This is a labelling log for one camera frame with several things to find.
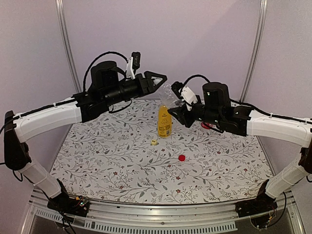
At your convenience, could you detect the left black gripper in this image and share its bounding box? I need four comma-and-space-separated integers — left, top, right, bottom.
103, 70, 168, 107

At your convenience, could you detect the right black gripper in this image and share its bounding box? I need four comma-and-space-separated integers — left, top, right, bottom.
168, 95, 222, 127

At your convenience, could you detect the white blue bottle cap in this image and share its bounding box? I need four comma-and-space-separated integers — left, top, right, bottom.
151, 77, 162, 85

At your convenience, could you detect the yellow juice bottle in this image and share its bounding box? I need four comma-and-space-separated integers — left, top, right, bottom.
157, 105, 172, 138

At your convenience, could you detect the clear bottle blue cap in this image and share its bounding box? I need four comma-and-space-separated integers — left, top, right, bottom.
158, 83, 183, 109

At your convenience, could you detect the clear bottle red label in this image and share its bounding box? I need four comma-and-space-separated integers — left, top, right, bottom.
201, 122, 214, 130

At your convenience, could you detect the red bottle cap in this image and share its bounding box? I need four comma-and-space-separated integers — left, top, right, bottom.
178, 155, 186, 162

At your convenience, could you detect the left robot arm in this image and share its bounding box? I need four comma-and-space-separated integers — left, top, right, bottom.
3, 60, 167, 212

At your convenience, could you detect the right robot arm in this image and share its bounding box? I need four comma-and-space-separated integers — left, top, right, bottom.
168, 81, 312, 213

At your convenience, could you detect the floral table mat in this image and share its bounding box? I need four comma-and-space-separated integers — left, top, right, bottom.
51, 100, 273, 204

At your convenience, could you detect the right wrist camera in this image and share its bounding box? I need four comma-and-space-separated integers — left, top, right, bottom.
171, 81, 198, 111

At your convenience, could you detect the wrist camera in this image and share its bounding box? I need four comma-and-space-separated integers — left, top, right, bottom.
126, 52, 141, 79
171, 81, 198, 111

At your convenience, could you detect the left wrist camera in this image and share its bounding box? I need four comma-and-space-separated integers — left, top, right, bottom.
126, 52, 141, 79

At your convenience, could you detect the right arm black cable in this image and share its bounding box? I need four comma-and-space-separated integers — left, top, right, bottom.
182, 74, 212, 87

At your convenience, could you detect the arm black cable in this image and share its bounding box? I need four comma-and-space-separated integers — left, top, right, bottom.
182, 74, 212, 87
82, 51, 129, 92

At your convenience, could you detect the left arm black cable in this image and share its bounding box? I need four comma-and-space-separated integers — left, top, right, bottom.
82, 51, 129, 92

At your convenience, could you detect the left aluminium frame post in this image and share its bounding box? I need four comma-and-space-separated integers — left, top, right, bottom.
55, 0, 82, 93

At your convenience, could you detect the aluminium frame post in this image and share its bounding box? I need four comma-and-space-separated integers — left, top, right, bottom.
55, 0, 82, 93
239, 0, 268, 102

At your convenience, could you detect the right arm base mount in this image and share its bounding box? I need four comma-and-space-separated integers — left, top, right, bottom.
235, 191, 277, 217

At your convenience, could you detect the front aluminium rail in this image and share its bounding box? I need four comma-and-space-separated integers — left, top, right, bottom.
21, 189, 307, 234

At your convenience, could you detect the right aluminium frame post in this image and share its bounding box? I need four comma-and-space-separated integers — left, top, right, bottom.
239, 0, 268, 102

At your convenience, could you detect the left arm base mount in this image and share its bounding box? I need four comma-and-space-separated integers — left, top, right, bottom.
47, 179, 90, 217

